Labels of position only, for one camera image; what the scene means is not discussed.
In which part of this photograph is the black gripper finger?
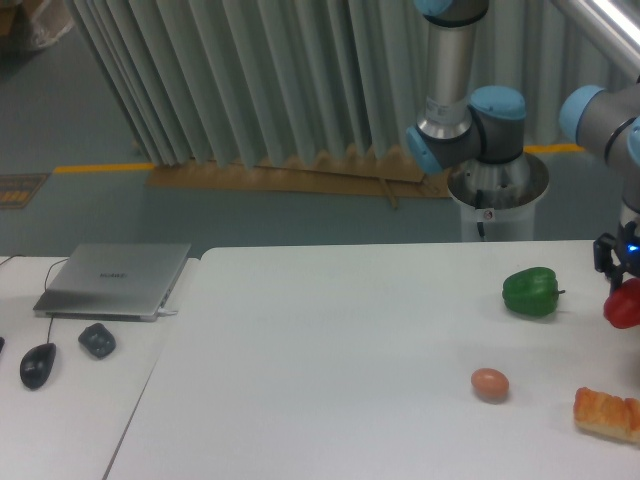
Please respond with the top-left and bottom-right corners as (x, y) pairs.
(593, 233), (622, 292)

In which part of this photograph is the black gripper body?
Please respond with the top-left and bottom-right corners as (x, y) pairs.
(615, 221), (640, 278)

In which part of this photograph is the red bell pepper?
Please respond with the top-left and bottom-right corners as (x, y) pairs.
(603, 278), (640, 329)

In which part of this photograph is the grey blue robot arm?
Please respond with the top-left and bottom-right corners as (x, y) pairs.
(406, 1), (639, 289)

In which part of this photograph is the green bell pepper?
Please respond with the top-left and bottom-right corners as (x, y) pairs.
(502, 267), (565, 318)

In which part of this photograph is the toasted bread piece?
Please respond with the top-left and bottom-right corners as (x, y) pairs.
(573, 387), (639, 444)

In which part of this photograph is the brown egg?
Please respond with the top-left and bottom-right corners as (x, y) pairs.
(471, 368), (510, 400)

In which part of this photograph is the pale green curtain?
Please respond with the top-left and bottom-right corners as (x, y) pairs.
(67, 1), (639, 167)

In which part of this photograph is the white laptop plug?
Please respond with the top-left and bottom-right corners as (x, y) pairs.
(157, 309), (178, 318)

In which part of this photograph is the silver closed laptop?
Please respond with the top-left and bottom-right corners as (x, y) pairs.
(33, 243), (191, 321)

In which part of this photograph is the black small controller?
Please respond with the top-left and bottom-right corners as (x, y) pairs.
(78, 323), (117, 359)

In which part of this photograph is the black computer mouse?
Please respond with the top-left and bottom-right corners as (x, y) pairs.
(19, 342), (57, 390)

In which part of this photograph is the black mouse cable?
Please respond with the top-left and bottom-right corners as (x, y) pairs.
(0, 254), (71, 346)

